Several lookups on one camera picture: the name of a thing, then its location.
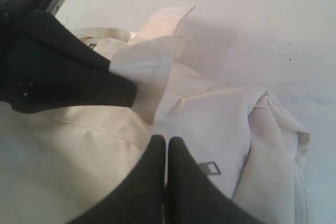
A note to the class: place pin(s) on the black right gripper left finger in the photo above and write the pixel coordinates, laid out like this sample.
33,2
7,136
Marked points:
139,197

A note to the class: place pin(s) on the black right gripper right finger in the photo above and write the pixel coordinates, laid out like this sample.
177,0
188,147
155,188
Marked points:
191,197

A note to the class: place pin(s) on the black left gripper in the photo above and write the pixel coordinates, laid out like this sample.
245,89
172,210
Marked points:
50,68

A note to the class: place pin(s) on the beige canvas duffel bag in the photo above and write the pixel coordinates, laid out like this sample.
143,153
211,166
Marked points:
58,163

